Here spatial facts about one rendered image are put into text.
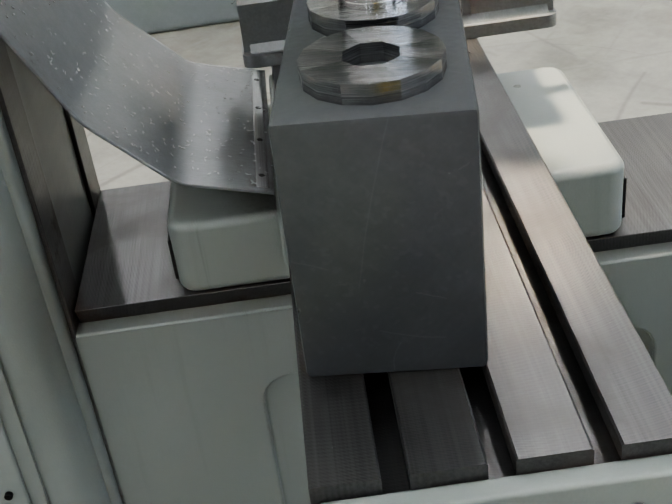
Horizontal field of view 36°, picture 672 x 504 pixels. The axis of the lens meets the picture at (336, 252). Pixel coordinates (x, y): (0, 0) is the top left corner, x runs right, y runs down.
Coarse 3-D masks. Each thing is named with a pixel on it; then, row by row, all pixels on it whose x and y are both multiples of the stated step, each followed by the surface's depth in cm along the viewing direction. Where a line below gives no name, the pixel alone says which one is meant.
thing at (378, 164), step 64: (320, 0) 72; (448, 0) 73; (320, 64) 62; (384, 64) 61; (448, 64) 64; (320, 128) 59; (384, 128) 59; (448, 128) 59; (320, 192) 61; (384, 192) 61; (448, 192) 61; (320, 256) 64; (384, 256) 64; (448, 256) 64; (320, 320) 67; (384, 320) 66; (448, 320) 66
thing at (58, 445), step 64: (0, 64) 100; (0, 128) 100; (64, 128) 125; (0, 192) 102; (64, 192) 121; (0, 256) 104; (64, 256) 115; (0, 320) 107; (64, 320) 113; (0, 384) 110; (64, 384) 115; (0, 448) 114; (64, 448) 117
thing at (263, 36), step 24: (240, 0) 113; (264, 0) 113; (288, 0) 112; (480, 0) 114; (504, 0) 115; (528, 0) 115; (552, 0) 115; (240, 24) 113; (264, 24) 113; (288, 24) 114; (480, 24) 114; (504, 24) 115; (528, 24) 115; (552, 24) 115; (264, 48) 114
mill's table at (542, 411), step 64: (512, 128) 96; (512, 192) 87; (512, 256) 79; (576, 256) 78; (512, 320) 72; (576, 320) 72; (320, 384) 69; (384, 384) 72; (448, 384) 67; (512, 384) 67; (576, 384) 70; (640, 384) 65; (320, 448) 64; (384, 448) 67; (448, 448) 63; (512, 448) 62; (576, 448) 61; (640, 448) 62
